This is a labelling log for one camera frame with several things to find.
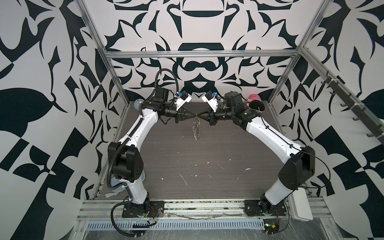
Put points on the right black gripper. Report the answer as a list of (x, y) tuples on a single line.
[(212, 117)]

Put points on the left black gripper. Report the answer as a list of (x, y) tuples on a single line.
[(182, 115)]

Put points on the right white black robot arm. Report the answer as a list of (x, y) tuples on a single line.
[(299, 162)]

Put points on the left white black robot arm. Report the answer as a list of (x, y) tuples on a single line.
[(125, 162)]

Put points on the pink black-haired doll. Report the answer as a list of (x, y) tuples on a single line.
[(255, 102)]

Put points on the light blue pad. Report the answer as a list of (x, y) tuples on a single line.
[(120, 189)]

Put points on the white box device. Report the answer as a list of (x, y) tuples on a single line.
[(299, 206)]

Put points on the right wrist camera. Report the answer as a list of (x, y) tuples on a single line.
[(211, 99)]

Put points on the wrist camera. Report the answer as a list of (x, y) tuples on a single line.
[(211, 99), (182, 98)]

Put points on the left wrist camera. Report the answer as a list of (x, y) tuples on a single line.
[(182, 98)]

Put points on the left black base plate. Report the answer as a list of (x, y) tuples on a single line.
[(149, 209)]

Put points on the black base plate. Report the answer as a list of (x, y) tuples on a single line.
[(262, 208), (149, 209)]

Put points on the aluminium frame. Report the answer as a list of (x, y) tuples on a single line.
[(300, 52)]

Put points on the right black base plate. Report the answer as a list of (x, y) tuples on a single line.
[(262, 208)]

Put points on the white ventilated cable duct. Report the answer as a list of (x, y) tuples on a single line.
[(181, 224)]

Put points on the wall hook rail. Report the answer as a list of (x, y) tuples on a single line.
[(350, 102)]

